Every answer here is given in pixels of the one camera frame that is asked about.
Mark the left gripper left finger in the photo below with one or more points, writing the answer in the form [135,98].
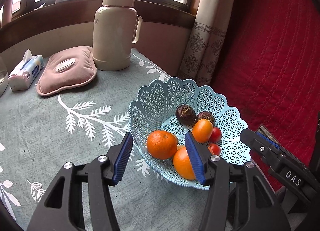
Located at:
[61,208]

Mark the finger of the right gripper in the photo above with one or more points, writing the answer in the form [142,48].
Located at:
[258,144]
[268,140]

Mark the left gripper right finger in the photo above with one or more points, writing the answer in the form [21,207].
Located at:
[255,204]

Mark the red cherry tomato large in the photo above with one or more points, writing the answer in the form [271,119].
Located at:
[216,135]

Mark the red cherry tomato small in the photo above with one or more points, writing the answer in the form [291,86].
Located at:
[214,148]

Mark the smooth orange kumquat small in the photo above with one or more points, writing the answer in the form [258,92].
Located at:
[202,130]

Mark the dark passion fruit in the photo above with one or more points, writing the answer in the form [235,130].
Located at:
[207,116]
[185,114]

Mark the rough mandarin with stem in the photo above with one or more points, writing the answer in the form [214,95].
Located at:
[161,144]

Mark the smooth orange kumquat large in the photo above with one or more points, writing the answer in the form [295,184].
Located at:
[181,147]

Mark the red quilted bedding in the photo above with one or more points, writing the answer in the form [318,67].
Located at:
[269,69]

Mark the grey-green leaf tablecloth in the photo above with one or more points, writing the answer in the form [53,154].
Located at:
[39,135]

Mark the right patterned curtain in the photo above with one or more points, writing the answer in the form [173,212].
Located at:
[205,41]

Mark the light blue plastic basket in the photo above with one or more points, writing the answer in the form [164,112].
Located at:
[154,109]

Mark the pink heating pad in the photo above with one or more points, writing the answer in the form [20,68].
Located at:
[67,69]

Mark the tissue pack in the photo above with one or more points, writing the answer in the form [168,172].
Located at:
[26,71]

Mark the cream thermos flask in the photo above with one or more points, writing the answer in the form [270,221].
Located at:
[116,28]

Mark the pink tumbler on sill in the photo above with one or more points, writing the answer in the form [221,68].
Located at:
[7,12]

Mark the glass kettle white handle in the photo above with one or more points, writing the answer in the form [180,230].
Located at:
[3,77]

